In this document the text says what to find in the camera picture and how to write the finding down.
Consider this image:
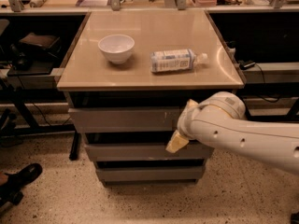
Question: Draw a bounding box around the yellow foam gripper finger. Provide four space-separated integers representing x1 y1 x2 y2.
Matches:
185 99 198 111
165 130 189 153

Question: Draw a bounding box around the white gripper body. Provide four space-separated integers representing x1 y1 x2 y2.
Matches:
177 105 202 139

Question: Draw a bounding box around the grey top drawer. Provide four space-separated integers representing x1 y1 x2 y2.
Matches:
69 106 180 133

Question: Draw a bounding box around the grey drawer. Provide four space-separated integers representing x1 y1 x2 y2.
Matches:
96 166 205 182
69 106 180 133
84 142 213 161

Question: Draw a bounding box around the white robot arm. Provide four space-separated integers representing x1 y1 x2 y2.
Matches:
166 91 299 175

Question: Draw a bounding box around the grey middle drawer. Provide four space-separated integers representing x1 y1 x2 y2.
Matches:
84 142 213 161

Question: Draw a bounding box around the grey bottom drawer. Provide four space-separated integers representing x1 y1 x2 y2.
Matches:
96 166 205 182

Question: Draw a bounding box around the grey drawer cabinet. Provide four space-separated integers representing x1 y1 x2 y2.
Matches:
57 9 244 186

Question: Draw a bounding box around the clear plastic water bottle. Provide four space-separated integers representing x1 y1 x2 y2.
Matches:
150 49 209 73

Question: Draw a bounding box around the white ceramic bowl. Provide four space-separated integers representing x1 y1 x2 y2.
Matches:
98 35 135 64

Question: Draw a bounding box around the black bag on shelf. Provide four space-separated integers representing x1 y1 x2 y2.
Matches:
10 33 62 71

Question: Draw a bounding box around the black shoe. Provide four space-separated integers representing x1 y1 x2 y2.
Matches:
0 163 43 204

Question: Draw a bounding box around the small black device with cable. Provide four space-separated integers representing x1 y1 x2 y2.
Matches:
239 61 255 70

